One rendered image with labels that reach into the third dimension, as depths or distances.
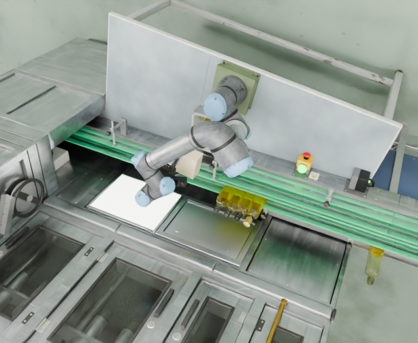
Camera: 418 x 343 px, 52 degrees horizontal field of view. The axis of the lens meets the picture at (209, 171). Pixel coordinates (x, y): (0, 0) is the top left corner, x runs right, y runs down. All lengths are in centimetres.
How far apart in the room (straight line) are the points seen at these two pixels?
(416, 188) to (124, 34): 173
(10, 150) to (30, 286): 68
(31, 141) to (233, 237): 114
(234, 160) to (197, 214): 81
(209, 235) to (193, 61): 90
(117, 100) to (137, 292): 118
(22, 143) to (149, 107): 73
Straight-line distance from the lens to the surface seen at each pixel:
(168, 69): 239
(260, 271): 217
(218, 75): 217
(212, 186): 240
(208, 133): 159
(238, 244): 222
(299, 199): 226
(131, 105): 264
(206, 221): 232
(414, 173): 256
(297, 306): 207
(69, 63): 317
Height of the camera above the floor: 265
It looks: 47 degrees down
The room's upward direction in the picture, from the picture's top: 142 degrees counter-clockwise
